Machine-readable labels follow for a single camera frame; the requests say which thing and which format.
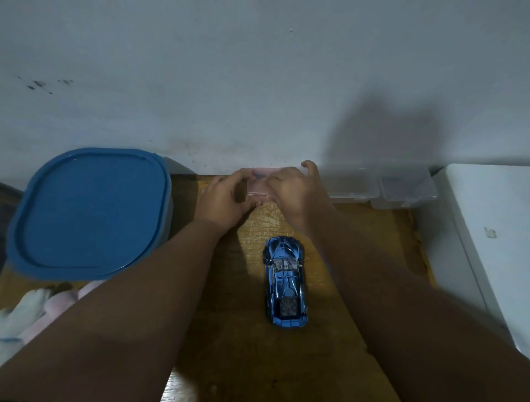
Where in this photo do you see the person's right hand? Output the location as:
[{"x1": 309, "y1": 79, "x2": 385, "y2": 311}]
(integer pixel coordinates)
[{"x1": 264, "y1": 160, "x2": 337, "y2": 233}]

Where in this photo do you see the person's right forearm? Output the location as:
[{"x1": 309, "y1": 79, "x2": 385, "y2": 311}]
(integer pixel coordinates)
[{"x1": 314, "y1": 207, "x2": 530, "y2": 402}]

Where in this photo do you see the dark grey object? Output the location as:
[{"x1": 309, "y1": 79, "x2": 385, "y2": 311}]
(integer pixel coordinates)
[{"x1": 0, "y1": 183, "x2": 24, "y2": 266}]

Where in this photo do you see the shiny blue toy car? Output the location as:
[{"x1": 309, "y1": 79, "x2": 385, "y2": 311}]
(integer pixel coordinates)
[{"x1": 263, "y1": 236, "x2": 309, "y2": 329}]

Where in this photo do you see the person's left forearm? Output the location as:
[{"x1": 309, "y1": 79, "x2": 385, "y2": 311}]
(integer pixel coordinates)
[{"x1": 0, "y1": 219, "x2": 227, "y2": 402}]

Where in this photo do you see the clear plastic box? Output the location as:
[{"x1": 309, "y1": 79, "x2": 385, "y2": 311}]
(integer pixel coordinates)
[
  {"x1": 321, "y1": 167, "x2": 381, "y2": 204},
  {"x1": 370, "y1": 165, "x2": 439, "y2": 209}
]

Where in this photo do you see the white cabinet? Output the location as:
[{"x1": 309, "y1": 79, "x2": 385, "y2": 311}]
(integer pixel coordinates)
[{"x1": 414, "y1": 163, "x2": 530, "y2": 359}]

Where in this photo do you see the pink white plush toy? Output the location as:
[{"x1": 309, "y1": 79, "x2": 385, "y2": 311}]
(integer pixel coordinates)
[{"x1": 0, "y1": 280, "x2": 107, "y2": 367}]

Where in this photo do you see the small pink transparent box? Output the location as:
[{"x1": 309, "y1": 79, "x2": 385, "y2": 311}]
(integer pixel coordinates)
[{"x1": 247, "y1": 167, "x2": 290, "y2": 198}]

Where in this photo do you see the blue lidded plastic container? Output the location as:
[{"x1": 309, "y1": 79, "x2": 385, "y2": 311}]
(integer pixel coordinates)
[{"x1": 6, "y1": 147, "x2": 175, "y2": 282}]

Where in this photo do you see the person's left hand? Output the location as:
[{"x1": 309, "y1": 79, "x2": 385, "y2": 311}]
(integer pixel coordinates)
[{"x1": 194, "y1": 168, "x2": 263, "y2": 238}]

